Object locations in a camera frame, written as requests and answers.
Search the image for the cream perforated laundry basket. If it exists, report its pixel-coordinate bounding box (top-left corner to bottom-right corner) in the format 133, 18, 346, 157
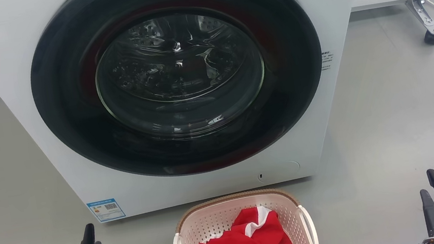
165, 182, 320, 244

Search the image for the blue energy label sticker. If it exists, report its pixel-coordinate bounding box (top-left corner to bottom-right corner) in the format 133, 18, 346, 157
86, 197, 126, 224

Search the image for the white front-load washing machine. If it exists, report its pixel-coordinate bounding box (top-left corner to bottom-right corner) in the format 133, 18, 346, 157
0, 0, 396, 238

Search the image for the round black glass washer door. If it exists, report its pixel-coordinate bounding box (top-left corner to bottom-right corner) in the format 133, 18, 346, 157
18, 0, 337, 196

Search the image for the small printed warning sticker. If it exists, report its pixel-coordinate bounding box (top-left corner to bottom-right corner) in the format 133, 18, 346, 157
320, 51, 335, 71

